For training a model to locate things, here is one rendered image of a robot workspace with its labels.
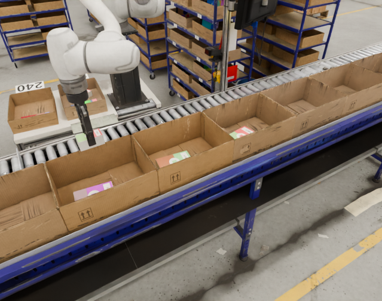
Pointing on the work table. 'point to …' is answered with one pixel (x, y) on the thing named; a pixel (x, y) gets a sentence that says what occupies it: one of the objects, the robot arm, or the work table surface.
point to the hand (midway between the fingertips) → (88, 135)
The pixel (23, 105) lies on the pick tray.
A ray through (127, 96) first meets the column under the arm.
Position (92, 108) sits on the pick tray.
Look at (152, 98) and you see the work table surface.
